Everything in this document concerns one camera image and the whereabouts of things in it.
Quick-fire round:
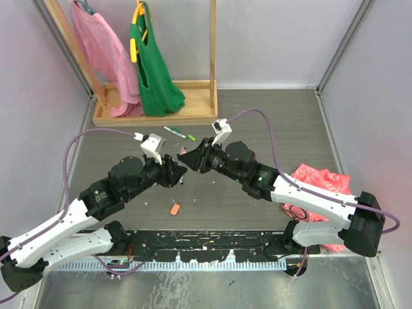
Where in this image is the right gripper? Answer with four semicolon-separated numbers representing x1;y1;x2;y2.
178;137;245;184

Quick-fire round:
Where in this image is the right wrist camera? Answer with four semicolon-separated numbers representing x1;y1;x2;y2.
212;118;232;145

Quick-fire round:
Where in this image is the grey slotted cable duct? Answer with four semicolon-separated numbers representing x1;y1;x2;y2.
55;259;287;272

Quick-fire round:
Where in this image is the red patterned cloth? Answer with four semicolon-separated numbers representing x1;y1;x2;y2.
281;163;361;252

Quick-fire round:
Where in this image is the green white pen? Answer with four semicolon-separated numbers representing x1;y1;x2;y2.
163;126;187;139

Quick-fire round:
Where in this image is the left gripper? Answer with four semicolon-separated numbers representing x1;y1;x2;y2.
124;151;186;201

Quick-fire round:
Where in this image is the pink shirt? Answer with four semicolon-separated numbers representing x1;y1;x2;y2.
71;1;144;117

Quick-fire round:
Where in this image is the yellow hanger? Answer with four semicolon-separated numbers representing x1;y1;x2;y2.
129;0;147;64

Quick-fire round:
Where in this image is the orange highlighter cap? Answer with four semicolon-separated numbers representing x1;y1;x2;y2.
170;203;180;216

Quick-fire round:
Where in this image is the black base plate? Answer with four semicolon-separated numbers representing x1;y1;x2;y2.
124;230;304;263

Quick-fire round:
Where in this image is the wooden clothes rack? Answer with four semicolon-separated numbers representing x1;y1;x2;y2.
45;1;218;127

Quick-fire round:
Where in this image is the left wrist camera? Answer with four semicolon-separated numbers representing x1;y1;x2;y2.
140;133;165;165

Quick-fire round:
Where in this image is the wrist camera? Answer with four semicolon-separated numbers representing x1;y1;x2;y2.
212;118;232;145
140;133;165;165

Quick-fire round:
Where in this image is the green tank top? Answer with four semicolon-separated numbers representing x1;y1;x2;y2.
129;1;185;117

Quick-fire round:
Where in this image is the blue grey hanger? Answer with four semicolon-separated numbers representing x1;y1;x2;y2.
74;0;96;15

